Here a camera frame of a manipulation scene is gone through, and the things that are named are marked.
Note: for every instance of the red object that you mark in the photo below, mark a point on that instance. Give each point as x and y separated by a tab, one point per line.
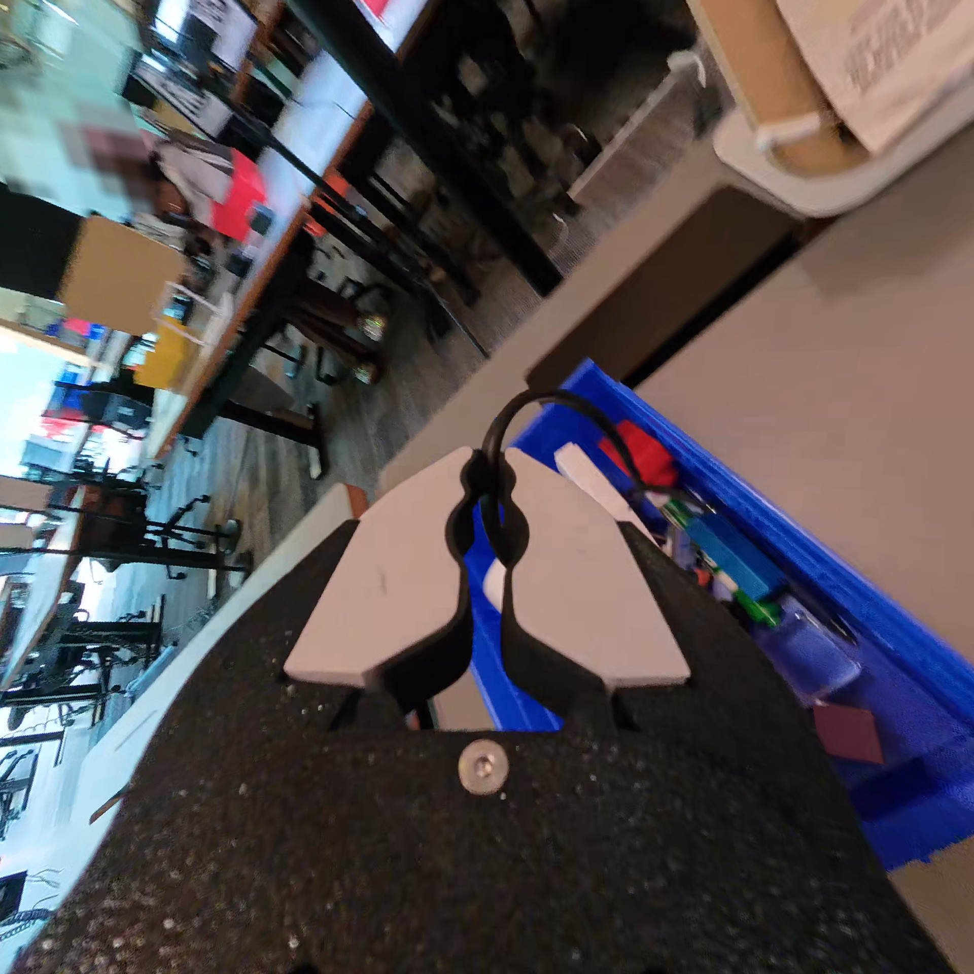
647	453

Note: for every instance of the long wooden table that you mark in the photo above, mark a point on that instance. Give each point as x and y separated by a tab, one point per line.
304	137

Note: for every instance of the white block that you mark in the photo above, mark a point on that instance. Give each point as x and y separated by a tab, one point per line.
601	487

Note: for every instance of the white printed poster board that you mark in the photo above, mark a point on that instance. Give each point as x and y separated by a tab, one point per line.
883	68

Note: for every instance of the maroon square card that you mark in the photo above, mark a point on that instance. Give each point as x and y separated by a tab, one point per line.
848	734

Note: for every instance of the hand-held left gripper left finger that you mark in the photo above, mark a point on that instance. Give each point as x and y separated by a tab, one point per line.
396	578

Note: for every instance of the yellow box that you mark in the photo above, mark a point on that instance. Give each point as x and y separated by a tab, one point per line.
164	357

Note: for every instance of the clear plastic box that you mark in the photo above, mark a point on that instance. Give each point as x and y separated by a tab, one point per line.
810	651

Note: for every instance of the white tray with cardboard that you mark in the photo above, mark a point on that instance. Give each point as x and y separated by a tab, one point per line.
806	190

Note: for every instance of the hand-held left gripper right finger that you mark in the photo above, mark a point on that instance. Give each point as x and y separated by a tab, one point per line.
586	593

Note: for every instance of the black office chair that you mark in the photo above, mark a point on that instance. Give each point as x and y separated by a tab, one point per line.
175	533

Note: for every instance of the brown cardboard box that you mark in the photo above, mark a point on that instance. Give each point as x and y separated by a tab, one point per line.
122	274

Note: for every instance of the blue plastic bin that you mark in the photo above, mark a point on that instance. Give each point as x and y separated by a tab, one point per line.
905	631

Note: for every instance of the blue block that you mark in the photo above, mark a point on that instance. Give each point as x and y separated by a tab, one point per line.
738	552

